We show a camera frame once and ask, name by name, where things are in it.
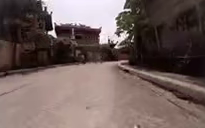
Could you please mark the building with red roof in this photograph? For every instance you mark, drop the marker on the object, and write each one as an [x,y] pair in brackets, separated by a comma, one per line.
[80,35]

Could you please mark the dark wall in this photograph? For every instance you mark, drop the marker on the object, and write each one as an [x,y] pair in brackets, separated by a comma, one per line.
[186,43]

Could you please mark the hedge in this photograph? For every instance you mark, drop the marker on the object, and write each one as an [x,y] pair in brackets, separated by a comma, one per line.
[64,50]

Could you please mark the brown wall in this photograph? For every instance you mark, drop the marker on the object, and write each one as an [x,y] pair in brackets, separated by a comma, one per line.
[6,55]

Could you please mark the raised concrete kerb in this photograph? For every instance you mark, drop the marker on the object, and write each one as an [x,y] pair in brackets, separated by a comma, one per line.
[176,85]

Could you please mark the group of green trees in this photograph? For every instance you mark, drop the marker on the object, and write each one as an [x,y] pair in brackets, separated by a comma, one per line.
[133,26]

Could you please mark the grey concrete road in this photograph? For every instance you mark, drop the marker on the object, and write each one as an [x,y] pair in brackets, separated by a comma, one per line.
[86,96]

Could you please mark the group of dark trees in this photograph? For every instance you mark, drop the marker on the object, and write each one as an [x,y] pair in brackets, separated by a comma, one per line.
[20,18]

